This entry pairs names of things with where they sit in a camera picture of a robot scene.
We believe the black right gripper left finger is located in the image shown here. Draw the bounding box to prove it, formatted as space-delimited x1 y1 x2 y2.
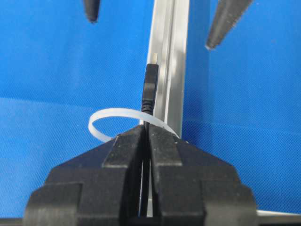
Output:
23 125 145 226

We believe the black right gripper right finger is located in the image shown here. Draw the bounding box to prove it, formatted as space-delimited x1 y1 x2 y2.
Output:
149 125 257 226

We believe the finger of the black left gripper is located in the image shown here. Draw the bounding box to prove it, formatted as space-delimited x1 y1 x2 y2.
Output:
206 0 253 49
83 0 101 23

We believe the black USB cable wire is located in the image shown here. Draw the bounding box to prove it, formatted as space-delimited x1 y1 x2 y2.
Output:
138 53 159 218

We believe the white zip tie loop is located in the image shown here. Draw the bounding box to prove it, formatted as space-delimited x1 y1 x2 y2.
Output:
88 108 179 142

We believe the aluminium extrusion frame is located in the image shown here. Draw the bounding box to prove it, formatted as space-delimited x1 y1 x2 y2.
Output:
148 0 301 213

